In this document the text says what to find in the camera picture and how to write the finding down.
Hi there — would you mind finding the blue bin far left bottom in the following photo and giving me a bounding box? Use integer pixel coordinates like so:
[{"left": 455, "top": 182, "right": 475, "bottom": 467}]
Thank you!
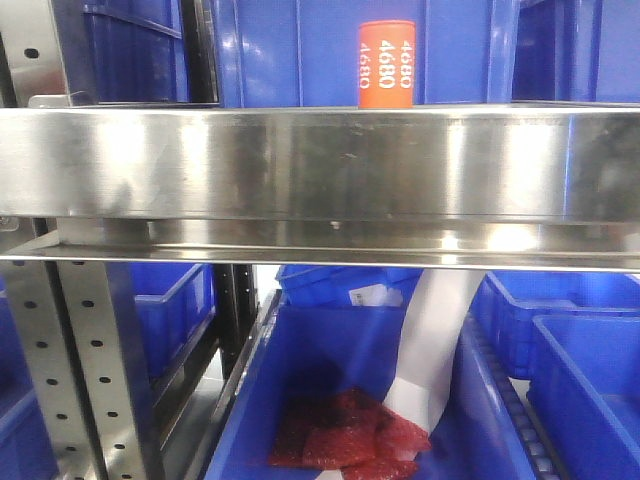
[{"left": 1, "top": 294, "right": 58, "bottom": 480}]

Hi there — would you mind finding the blue bin upper right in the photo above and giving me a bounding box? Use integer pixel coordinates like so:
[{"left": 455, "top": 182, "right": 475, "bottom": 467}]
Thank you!
[{"left": 513, "top": 0, "right": 639, "bottom": 103}]

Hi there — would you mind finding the blue bin lower left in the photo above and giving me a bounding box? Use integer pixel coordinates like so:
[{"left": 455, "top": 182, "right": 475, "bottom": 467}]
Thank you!
[{"left": 130, "top": 263, "right": 217, "bottom": 380}]

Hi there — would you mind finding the black shelf post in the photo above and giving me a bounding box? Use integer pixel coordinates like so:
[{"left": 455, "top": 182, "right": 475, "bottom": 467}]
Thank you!
[{"left": 213, "top": 264, "right": 258, "bottom": 380}]

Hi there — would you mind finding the blue bin lower rear centre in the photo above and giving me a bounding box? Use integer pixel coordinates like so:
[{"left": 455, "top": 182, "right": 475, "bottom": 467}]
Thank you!
[{"left": 276, "top": 264, "right": 423, "bottom": 307}]

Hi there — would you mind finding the blue bin lower right rear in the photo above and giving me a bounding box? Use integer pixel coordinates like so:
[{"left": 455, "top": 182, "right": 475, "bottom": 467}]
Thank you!
[{"left": 470, "top": 271, "right": 639, "bottom": 380}]

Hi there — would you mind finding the perforated steel shelf upright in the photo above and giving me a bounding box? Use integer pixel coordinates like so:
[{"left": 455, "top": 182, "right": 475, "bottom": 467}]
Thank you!
[{"left": 1, "top": 260, "right": 165, "bottom": 479}]

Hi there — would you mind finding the steel shelf front beam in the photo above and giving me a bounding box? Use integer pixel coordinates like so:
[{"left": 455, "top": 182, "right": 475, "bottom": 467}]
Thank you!
[{"left": 1, "top": 102, "right": 639, "bottom": 272}]

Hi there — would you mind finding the blue bin upper left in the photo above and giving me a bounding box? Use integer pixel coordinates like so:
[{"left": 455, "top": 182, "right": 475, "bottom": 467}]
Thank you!
[{"left": 82, "top": 0, "right": 190, "bottom": 103}]

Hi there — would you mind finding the blue bin lower right front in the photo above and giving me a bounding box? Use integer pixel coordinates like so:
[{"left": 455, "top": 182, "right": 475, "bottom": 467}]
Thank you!
[{"left": 528, "top": 315, "right": 639, "bottom": 479}]

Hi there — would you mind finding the orange cylindrical capacitor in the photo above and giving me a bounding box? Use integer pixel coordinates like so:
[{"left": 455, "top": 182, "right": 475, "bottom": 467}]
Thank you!
[{"left": 358, "top": 20, "right": 416, "bottom": 109}]

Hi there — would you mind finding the blue bin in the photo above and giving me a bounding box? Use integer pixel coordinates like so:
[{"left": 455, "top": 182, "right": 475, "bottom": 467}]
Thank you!
[
  {"left": 82, "top": 0, "right": 190, "bottom": 103},
  {"left": 276, "top": 264, "right": 423, "bottom": 307},
  {"left": 470, "top": 271, "right": 639, "bottom": 380},
  {"left": 513, "top": 0, "right": 639, "bottom": 103},
  {"left": 528, "top": 315, "right": 639, "bottom": 479},
  {"left": 130, "top": 263, "right": 217, "bottom": 380},
  {"left": 1, "top": 294, "right": 58, "bottom": 480},
  {"left": 205, "top": 306, "right": 536, "bottom": 479}
]

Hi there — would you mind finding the large blue bin upper shelf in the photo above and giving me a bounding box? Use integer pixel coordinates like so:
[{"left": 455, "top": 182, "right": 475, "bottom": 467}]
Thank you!
[{"left": 212, "top": 1, "right": 520, "bottom": 108}]

